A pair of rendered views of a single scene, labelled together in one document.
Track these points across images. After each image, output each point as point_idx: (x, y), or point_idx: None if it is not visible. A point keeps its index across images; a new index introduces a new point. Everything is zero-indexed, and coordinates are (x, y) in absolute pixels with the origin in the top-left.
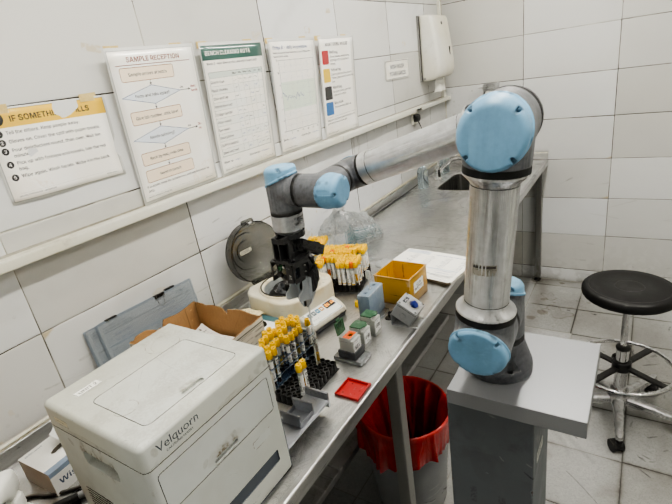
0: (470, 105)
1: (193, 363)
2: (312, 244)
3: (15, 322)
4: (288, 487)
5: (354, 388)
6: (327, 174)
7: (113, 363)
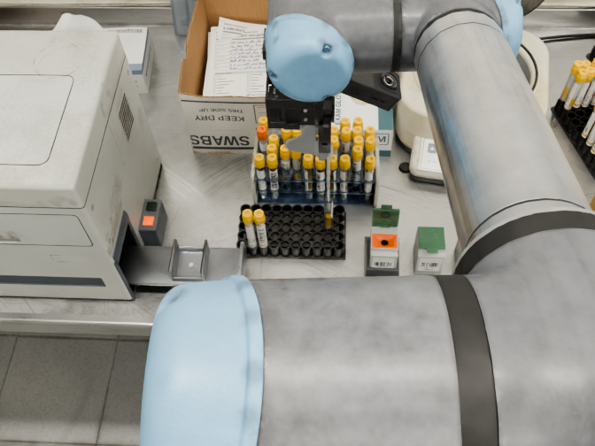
0: (184, 295)
1: (17, 126)
2: (351, 87)
3: None
4: (102, 314)
5: None
6: (301, 20)
7: (6, 39)
